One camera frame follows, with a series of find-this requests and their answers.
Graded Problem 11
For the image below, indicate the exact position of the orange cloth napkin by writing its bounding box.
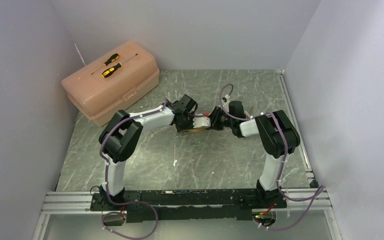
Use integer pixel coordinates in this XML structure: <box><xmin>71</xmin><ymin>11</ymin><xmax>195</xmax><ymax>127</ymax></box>
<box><xmin>175</xmin><ymin>126</ymin><xmax>211</xmax><ymax>133</ymax></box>

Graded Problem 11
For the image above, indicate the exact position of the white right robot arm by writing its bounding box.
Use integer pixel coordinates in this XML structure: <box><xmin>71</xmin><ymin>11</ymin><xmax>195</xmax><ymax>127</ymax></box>
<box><xmin>209</xmin><ymin>101</ymin><xmax>301</xmax><ymax>208</ymax></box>

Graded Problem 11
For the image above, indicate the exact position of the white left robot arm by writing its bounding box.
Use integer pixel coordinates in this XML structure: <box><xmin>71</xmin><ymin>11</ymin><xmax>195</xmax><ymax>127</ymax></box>
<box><xmin>99</xmin><ymin>94</ymin><xmax>198</xmax><ymax>210</ymax></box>

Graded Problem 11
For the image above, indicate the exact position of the lower yellow black screwdriver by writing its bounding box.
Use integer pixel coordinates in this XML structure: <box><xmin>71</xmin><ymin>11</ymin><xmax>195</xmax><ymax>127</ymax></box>
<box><xmin>101</xmin><ymin>53</ymin><xmax>138</xmax><ymax>78</ymax></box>

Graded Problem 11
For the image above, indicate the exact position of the yellow black screwdriver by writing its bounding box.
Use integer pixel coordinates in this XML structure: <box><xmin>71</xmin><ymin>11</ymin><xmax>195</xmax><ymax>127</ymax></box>
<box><xmin>101</xmin><ymin>53</ymin><xmax>123</xmax><ymax>78</ymax></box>
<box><xmin>101</xmin><ymin>53</ymin><xmax>138</xmax><ymax>78</ymax></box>

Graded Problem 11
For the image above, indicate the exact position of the upper yellow black screwdriver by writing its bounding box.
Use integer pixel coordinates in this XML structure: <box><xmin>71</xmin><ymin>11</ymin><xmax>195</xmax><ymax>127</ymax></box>
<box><xmin>101</xmin><ymin>53</ymin><xmax>123</xmax><ymax>78</ymax></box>

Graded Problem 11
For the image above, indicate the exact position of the pink plastic toolbox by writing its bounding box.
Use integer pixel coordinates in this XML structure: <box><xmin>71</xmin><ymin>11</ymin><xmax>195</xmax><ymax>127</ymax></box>
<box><xmin>61</xmin><ymin>40</ymin><xmax>160</xmax><ymax>127</ymax></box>

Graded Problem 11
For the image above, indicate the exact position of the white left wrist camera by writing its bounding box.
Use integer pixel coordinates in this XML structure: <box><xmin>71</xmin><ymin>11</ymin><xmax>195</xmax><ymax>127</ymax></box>
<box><xmin>192</xmin><ymin>112</ymin><xmax>211</xmax><ymax>130</ymax></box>

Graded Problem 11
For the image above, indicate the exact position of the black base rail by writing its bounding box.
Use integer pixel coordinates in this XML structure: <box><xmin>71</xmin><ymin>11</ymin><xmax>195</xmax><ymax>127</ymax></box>
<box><xmin>90</xmin><ymin>188</ymin><xmax>287</xmax><ymax>223</ymax></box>

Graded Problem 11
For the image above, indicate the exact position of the aluminium frame rail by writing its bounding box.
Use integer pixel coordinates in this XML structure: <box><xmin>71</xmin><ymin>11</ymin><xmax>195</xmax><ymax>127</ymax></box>
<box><xmin>32</xmin><ymin>188</ymin><xmax>343</xmax><ymax>240</ymax></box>

